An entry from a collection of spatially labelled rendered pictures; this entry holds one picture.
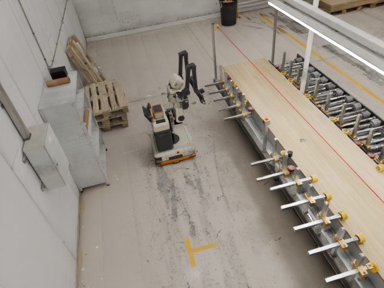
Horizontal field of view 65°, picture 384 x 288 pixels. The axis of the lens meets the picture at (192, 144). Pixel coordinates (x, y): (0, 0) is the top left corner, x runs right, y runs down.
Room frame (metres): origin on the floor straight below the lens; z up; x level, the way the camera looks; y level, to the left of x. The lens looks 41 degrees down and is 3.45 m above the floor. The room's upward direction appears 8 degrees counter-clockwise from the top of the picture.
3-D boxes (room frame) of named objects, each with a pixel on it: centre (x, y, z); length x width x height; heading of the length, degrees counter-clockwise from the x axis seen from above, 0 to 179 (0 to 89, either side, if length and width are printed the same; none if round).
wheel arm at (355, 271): (1.07, -1.09, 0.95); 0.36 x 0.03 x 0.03; 99
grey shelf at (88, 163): (3.71, 1.65, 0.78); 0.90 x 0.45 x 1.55; 9
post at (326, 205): (1.62, -1.12, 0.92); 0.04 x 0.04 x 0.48; 9
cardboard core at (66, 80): (3.81, 1.68, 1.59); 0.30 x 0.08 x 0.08; 99
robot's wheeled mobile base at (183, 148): (3.88, 0.33, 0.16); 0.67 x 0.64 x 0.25; 99
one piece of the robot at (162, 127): (3.86, 0.43, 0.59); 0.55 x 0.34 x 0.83; 9
